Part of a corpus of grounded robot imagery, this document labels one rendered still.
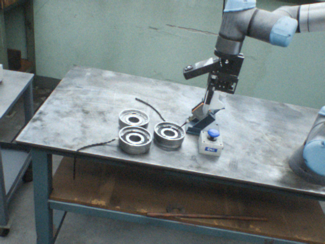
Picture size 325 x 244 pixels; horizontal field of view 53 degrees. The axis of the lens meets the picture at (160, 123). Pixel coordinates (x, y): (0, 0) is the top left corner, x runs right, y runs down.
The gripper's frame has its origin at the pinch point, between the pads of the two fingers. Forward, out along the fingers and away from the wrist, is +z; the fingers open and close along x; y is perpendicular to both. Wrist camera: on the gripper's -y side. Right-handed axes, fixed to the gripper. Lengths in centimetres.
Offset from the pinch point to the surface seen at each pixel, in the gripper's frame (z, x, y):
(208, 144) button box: 8.9, -6.5, 3.8
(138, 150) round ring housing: 11.0, -14.2, -17.7
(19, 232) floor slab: 93, 9, -71
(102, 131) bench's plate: 13.1, -5.3, -31.0
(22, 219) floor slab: 93, 16, -74
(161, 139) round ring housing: 10.1, -7.3, -11.5
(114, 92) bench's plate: 13.0, 23.0, -33.4
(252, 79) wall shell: 49, 161, 54
